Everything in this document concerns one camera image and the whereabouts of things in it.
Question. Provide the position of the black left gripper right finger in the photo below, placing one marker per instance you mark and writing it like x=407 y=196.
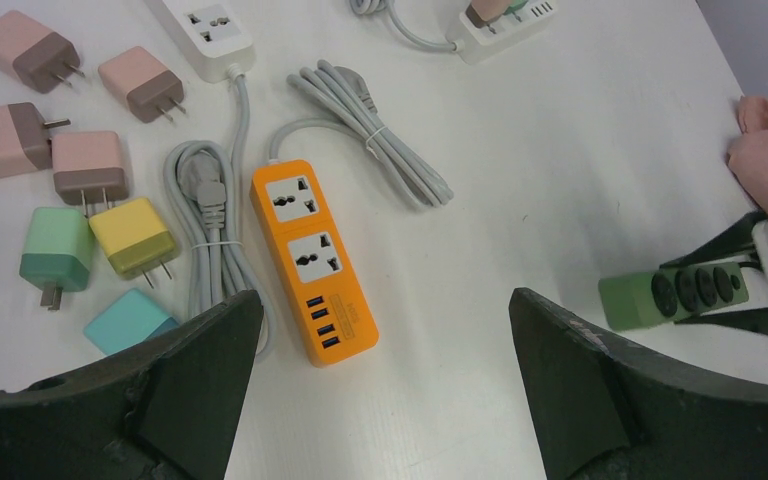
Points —
x=605 y=407

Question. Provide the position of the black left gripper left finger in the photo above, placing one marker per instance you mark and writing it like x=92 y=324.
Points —
x=166 y=408

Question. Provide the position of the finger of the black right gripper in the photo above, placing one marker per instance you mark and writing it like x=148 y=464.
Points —
x=733 y=242
x=754 y=320

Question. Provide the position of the teal USB adapter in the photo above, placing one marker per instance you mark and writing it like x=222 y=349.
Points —
x=132 y=319

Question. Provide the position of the green power strip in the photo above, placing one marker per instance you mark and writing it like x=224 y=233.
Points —
x=647 y=299

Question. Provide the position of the yellow USB adapter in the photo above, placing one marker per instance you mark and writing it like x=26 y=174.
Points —
x=135 y=239

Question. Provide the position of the orange power strip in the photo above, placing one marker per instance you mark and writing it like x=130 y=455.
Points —
x=317 y=276

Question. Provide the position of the mint adapter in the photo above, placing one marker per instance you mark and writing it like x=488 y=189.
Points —
x=58 y=251

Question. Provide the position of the pink adapter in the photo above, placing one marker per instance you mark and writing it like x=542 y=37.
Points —
x=483 y=12
x=144 y=85
x=35 y=55
x=89 y=168
x=25 y=139

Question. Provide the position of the white power strip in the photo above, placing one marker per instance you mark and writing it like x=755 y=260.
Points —
x=475 y=45
x=209 y=34

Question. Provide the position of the green adapter on far strip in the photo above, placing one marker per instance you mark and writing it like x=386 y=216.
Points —
x=515 y=8

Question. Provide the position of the grey near strip cable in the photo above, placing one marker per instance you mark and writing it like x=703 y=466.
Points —
x=201 y=183

